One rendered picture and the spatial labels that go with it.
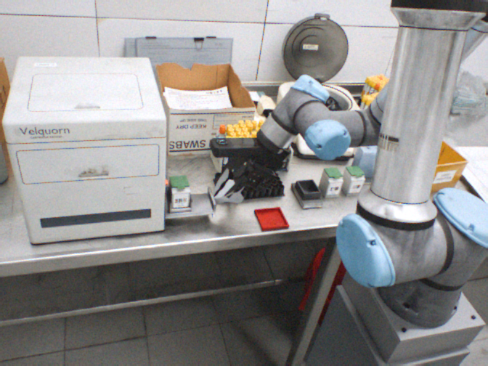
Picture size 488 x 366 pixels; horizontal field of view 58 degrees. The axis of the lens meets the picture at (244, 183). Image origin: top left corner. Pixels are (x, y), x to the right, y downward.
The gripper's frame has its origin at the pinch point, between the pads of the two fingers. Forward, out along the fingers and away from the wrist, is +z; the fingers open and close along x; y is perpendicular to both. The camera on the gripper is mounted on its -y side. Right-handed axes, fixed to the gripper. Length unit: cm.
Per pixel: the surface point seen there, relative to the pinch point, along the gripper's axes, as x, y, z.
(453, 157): 5, 61, -39
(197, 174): 15.8, 1.8, 4.3
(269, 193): 4.4, 15.6, -4.9
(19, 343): 32, -6, 110
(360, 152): 9.4, 35.1, -25.2
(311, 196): 0.4, 23.7, -11.1
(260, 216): -2.5, 12.2, -1.8
